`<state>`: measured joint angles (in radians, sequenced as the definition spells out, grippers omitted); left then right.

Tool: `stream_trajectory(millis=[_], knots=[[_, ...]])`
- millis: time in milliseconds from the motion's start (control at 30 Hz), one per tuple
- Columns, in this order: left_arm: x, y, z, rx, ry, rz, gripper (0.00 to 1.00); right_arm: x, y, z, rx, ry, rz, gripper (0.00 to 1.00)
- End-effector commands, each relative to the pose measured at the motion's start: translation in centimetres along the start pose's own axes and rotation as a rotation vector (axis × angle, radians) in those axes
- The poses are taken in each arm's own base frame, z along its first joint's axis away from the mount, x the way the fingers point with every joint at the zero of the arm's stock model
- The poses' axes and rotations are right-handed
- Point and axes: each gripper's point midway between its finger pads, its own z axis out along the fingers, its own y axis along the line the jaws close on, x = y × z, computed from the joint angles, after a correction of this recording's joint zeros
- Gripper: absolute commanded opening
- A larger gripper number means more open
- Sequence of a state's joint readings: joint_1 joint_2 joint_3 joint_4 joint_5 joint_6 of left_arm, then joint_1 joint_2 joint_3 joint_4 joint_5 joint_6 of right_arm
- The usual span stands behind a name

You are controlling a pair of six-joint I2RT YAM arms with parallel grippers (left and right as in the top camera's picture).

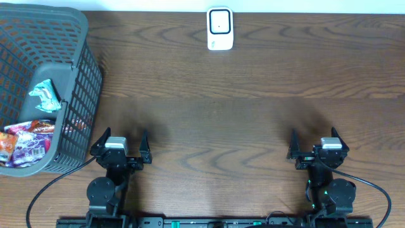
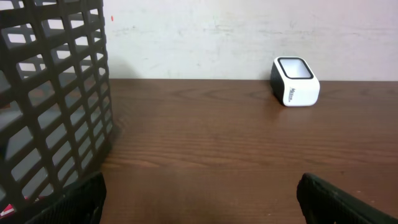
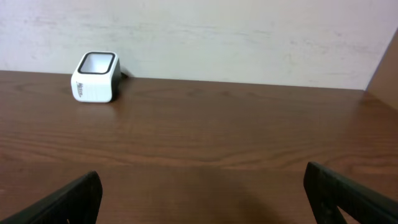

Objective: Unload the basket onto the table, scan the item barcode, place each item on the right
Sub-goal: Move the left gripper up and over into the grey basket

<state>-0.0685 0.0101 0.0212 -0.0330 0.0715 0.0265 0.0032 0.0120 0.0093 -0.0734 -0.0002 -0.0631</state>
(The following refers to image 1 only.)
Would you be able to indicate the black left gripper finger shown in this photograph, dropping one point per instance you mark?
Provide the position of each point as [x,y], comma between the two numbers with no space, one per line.
[100,143]
[144,148]

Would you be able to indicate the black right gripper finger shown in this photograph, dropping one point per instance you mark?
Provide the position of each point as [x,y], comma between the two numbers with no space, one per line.
[335,134]
[294,143]

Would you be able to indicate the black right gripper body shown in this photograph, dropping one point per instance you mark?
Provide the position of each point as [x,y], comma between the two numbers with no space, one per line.
[305,160]

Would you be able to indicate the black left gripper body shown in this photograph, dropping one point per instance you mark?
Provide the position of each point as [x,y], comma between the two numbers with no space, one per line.
[125,161]

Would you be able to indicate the mint green wipes packet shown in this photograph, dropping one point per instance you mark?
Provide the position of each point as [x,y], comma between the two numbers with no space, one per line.
[48,98]

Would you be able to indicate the purple noodle packet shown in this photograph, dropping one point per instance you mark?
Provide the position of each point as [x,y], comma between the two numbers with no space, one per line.
[30,147]

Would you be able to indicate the small orange snack packet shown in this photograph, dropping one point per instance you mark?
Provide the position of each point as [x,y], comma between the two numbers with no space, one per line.
[7,146]

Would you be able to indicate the red orange snack sachet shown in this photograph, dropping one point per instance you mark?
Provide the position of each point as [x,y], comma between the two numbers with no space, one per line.
[41,126]

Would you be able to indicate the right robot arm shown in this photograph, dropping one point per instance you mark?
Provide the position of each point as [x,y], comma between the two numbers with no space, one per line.
[331,198]

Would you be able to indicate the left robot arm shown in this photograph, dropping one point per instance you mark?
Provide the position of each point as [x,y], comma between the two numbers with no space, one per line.
[107,194]

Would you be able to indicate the grey plastic mesh basket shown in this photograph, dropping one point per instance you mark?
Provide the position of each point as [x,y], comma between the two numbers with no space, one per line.
[49,43]

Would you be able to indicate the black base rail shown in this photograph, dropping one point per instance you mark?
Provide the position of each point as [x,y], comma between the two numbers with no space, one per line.
[158,222]

